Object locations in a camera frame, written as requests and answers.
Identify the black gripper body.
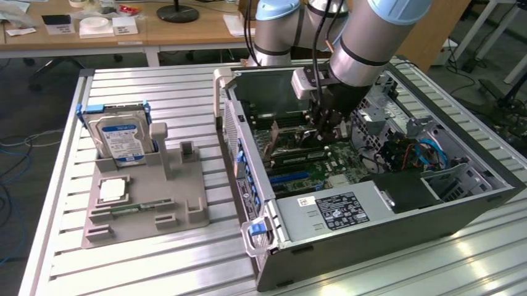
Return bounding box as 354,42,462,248
313,82,375,121

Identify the silver drive cage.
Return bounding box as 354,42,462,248
358,71,414,137

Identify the blue expansion slot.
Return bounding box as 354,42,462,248
269,171,311,184

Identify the black plastic shroud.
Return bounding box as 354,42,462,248
371,170,446,216

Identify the silver power supply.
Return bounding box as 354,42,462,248
273,179,399,248

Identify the wooden cabinet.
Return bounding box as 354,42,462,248
382,0,473,72

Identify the silver disk bay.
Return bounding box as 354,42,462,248
419,161,497,205

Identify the white paper stack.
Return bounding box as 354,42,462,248
223,13,258,39

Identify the open grey PC case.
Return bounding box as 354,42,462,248
213,60,527,293

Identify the black floor stand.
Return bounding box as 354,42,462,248
479,54,527,137

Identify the grey plastic parts rack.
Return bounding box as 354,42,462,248
80,121,213,250

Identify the wooden desk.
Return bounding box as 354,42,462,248
0,0,258,68

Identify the hard disk with blue carrier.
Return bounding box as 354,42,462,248
76,99,153,170

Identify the black round lamp base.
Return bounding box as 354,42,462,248
157,0,201,23

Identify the green RAM stick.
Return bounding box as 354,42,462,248
108,201,167,216

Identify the silver CPU chip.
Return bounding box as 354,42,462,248
98,178,129,204

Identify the plain white box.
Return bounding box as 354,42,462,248
111,16,141,36

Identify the white box with round dish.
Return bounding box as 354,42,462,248
79,17,116,39

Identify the black chair base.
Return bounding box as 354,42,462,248
23,52,124,92

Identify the white box with black lid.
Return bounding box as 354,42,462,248
40,14,78,36

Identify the clear plastic bag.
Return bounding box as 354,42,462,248
0,1,39,27

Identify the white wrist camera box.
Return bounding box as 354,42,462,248
291,68,330,100

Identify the black wire bundle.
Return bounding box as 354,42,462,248
362,138,418,173

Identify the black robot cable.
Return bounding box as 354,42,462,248
310,0,331,106
242,0,266,68

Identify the red wire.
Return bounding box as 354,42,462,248
402,144,418,170

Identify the blue disk wire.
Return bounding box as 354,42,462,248
417,138,449,170

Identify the white desk frame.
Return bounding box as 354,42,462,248
447,0,527,84

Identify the white floor cable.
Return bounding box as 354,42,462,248
0,128,64,148

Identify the blue floor cable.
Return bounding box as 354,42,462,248
0,147,34,266

